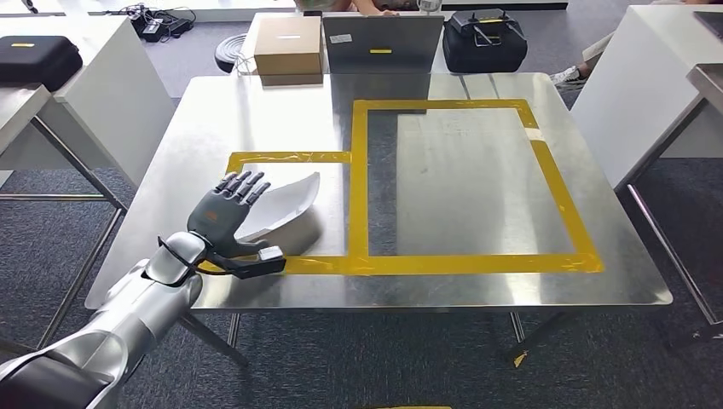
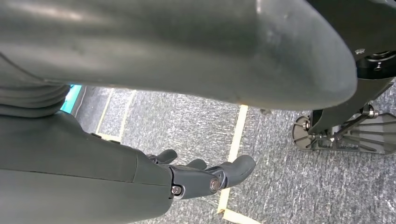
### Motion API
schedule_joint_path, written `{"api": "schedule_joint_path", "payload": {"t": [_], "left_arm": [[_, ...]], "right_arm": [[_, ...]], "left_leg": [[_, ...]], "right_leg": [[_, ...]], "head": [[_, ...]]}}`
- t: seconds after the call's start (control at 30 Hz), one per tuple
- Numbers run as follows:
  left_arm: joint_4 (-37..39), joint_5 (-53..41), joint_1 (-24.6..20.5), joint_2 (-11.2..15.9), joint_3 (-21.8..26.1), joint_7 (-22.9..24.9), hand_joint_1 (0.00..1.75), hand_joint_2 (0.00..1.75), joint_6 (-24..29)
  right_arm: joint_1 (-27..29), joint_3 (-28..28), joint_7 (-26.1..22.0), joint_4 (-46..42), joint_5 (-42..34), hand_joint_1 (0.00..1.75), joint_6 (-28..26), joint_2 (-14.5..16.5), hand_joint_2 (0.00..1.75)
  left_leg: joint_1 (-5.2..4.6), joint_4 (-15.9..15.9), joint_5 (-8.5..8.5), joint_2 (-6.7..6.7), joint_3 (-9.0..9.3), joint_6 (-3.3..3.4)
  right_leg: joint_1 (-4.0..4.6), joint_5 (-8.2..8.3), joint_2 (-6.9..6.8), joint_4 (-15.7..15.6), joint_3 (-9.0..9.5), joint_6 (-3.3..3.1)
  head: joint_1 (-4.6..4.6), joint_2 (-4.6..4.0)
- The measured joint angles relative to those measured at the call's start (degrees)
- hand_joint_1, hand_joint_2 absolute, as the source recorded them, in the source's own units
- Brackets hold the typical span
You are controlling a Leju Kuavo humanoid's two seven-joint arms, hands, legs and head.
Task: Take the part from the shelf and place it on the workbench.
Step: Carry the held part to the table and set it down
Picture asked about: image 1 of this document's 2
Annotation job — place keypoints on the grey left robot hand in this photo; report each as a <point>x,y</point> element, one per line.
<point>220,217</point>

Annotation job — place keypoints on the white curved plastic part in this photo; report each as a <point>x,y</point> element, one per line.
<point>282,203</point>

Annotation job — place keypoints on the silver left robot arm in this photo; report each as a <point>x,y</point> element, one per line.
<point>130,316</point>

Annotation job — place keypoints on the stainless steel workbench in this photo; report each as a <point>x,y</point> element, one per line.
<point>480,186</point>

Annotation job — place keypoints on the white desk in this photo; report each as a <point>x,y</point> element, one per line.
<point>113,101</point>
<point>638,84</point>

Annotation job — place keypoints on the black round stool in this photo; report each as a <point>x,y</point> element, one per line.
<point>229,53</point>

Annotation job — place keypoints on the brown cardboard box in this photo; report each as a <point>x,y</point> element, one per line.
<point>288,51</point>

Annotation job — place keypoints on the black power adapters bundle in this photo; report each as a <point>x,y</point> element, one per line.
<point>169,27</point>

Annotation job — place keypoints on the stainless steel table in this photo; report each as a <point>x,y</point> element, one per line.
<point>709,82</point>
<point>17,107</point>

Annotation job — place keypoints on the black zip case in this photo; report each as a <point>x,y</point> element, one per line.
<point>39,62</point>

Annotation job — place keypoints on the grey laptop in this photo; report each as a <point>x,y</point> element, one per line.
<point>384,39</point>

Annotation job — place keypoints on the person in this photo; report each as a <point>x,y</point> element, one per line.
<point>566,76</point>
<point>370,7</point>

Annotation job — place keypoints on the clear bottle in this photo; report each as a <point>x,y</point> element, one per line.
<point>429,5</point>

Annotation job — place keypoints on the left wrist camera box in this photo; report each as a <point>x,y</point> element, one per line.
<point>254,265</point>

